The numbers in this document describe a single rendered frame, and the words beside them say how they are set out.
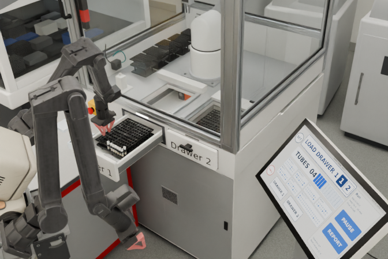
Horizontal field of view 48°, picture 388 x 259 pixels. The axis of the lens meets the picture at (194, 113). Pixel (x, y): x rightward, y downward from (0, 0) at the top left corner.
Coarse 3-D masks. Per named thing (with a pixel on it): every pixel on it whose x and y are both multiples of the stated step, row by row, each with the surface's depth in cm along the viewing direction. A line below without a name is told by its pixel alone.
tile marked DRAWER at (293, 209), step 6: (288, 198) 158; (282, 204) 159; (288, 204) 157; (294, 204) 155; (288, 210) 156; (294, 210) 154; (300, 210) 152; (294, 216) 153; (300, 216) 151; (294, 222) 152
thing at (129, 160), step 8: (120, 120) 224; (136, 120) 226; (144, 120) 223; (152, 128) 221; (160, 128) 217; (96, 136) 213; (152, 136) 211; (160, 136) 214; (144, 144) 206; (152, 144) 211; (104, 152) 211; (136, 152) 203; (144, 152) 208; (120, 160) 197; (128, 160) 200; (136, 160) 205; (120, 168) 197
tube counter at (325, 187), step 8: (312, 168) 155; (312, 176) 154; (320, 176) 151; (320, 184) 150; (328, 184) 147; (328, 192) 146; (336, 192) 144; (328, 200) 145; (336, 200) 143; (336, 208) 141
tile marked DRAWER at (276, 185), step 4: (276, 176) 167; (276, 180) 166; (280, 180) 164; (272, 184) 167; (276, 184) 165; (280, 184) 164; (272, 188) 166; (276, 188) 164; (280, 188) 163; (284, 188) 161; (276, 192) 164; (280, 192) 162; (284, 192) 161; (288, 192) 159; (280, 196) 161; (284, 196) 160; (280, 200) 161
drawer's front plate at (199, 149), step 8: (168, 136) 210; (176, 136) 206; (184, 136) 205; (168, 144) 213; (176, 144) 209; (184, 144) 205; (192, 144) 201; (200, 144) 199; (192, 152) 204; (200, 152) 201; (208, 152) 197; (216, 152) 195; (200, 160) 203; (208, 160) 200; (216, 160) 197; (216, 168) 200
